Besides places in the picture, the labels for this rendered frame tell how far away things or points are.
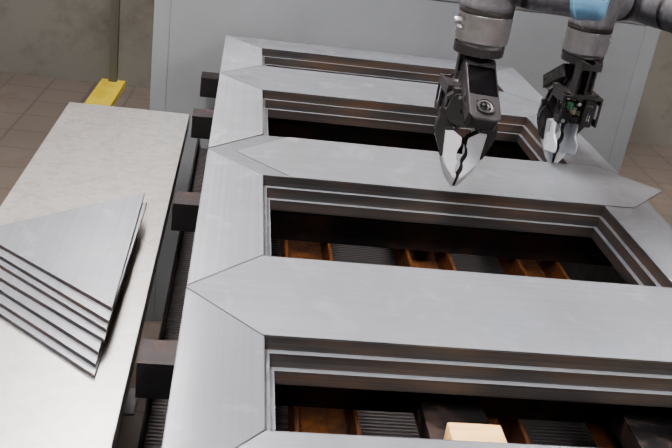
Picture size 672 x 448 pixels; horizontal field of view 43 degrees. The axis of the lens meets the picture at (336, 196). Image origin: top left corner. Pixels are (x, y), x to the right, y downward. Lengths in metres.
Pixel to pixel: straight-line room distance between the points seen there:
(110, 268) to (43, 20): 3.44
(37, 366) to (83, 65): 3.58
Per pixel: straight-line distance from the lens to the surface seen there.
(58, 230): 1.29
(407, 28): 2.20
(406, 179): 1.38
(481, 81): 1.18
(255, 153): 1.40
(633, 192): 1.55
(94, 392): 1.03
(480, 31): 1.18
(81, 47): 4.55
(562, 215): 1.43
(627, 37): 2.38
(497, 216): 1.39
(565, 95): 1.49
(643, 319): 1.13
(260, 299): 0.99
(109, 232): 1.28
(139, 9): 4.45
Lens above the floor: 1.38
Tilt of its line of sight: 24 degrees down
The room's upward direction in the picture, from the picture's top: 8 degrees clockwise
